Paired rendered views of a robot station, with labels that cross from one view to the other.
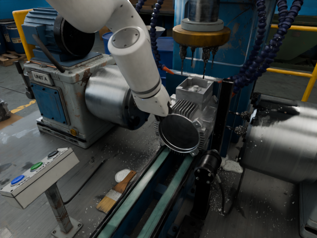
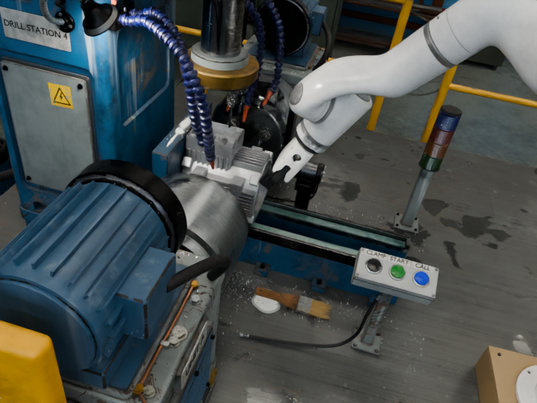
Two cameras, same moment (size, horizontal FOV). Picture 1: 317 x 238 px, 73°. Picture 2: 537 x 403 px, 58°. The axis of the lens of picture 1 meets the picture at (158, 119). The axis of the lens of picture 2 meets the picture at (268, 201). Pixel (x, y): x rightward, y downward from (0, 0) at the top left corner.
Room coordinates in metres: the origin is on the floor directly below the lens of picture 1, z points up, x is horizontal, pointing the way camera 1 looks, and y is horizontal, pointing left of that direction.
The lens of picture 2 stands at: (0.90, 0.91, 1.76)
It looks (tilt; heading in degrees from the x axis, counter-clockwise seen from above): 38 degrees down; 251
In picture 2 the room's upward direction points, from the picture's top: 9 degrees clockwise
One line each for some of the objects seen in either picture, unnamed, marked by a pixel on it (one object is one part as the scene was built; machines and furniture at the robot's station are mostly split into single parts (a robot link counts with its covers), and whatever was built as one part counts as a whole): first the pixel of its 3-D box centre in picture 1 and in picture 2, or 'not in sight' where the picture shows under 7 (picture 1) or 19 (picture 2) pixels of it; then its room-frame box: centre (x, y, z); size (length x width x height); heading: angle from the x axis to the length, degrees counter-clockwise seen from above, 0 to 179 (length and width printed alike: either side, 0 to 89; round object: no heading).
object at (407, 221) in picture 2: not in sight; (427, 171); (0.07, -0.13, 1.01); 0.08 x 0.08 x 0.42; 62
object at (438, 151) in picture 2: not in sight; (436, 146); (0.07, -0.13, 1.10); 0.06 x 0.06 x 0.04
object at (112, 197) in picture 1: (119, 189); (293, 301); (0.53, 0.15, 0.80); 0.21 x 0.05 x 0.01; 152
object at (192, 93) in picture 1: (194, 93); (215, 145); (0.72, -0.13, 1.11); 0.12 x 0.11 x 0.07; 152
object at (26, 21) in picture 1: (55, 60); (113, 337); (0.95, 0.46, 1.16); 0.33 x 0.26 x 0.42; 62
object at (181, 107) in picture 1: (188, 120); (227, 178); (0.68, -0.11, 1.01); 0.20 x 0.19 x 0.19; 152
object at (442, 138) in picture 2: not in sight; (442, 133); (0.07, -0.13, 1.14); 0.06 x 0.06 x 0.04
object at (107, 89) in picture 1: (113, 94); (171, 259); (0.85, 0.20, 1.04); 0.37 x 0.25 x 0.25; 62
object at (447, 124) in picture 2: not in sight; (447, 119); (0.07, -0.13, 1.19); 0.06 x 0.06 x 0.04
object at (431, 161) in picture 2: not in sight; (431, 159); (0.07, -0.13, 1.05); 0.06 x 0.06 x 0.04
